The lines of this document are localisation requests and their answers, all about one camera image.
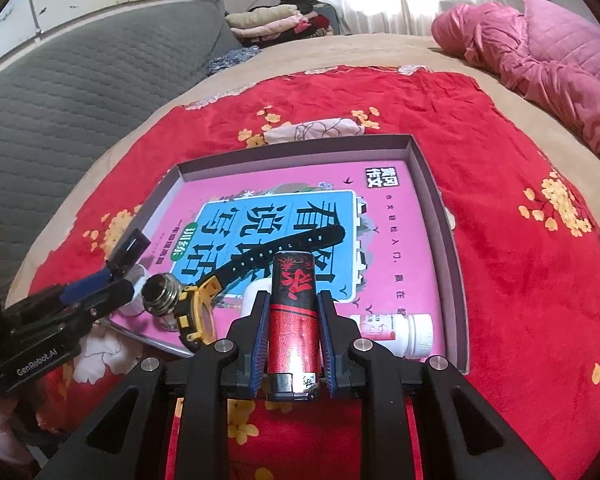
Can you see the white bottle cap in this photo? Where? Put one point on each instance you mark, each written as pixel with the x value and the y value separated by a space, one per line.
pixel 139 280

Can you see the beige bed sheet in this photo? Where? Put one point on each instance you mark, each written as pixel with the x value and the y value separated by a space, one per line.
pixel 355 50

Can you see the pink blue book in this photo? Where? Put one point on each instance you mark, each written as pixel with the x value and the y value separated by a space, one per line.
pixel 380 240

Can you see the red black lighter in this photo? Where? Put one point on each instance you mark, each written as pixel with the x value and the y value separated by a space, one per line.
pixel 292 330

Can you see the pink quilt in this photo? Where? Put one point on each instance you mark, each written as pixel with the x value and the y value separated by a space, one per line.
pixel 545 60

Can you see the white pill bottle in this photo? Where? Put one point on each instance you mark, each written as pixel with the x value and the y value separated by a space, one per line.
pixel 405 335

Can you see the yellow black wrist watch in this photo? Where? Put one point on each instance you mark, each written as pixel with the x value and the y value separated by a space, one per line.
pixel 240 270

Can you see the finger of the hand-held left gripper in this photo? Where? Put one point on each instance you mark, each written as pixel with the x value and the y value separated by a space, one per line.
pixel 92 282
pixel 110 296

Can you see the grey cardboard box tray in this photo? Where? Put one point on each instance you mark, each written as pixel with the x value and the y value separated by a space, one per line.
pixel 445 260

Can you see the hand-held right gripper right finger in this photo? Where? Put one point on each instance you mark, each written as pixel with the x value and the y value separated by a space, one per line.
pixel 327 340

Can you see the red floral blanket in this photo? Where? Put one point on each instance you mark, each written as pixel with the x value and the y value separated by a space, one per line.
pixel 505 310

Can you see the white earbuds case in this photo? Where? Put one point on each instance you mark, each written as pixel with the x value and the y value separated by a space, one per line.
pixel 252 295

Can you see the stack of folded clothes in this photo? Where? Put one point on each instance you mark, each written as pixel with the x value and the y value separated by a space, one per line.
pixel 265 20

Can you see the blue patterned cloth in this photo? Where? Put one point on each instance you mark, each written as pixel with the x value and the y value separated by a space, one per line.
pixel 232 58

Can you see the grey quilted sofa cover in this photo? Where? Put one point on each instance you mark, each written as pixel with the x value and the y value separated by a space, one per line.
pixel 80 85

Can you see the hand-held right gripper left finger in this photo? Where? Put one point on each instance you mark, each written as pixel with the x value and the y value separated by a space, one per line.
pixel 260 340

